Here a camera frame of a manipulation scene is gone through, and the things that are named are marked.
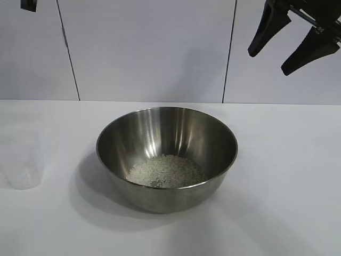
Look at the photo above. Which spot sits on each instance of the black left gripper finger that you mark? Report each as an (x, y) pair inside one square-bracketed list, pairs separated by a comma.
[(28, 4)]

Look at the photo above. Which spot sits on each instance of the stainless steel mixing bowl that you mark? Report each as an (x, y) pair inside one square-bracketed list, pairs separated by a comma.
[(165, 197)]

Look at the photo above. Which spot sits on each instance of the white uncooked rice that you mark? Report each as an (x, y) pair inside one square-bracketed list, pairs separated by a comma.
[(167, 172)]

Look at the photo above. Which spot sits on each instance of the clear plastic measuring cup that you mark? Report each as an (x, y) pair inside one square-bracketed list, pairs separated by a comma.
[(24, 176)]

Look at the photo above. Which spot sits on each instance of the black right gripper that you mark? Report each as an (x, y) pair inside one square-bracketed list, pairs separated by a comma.
[(319, 12)]

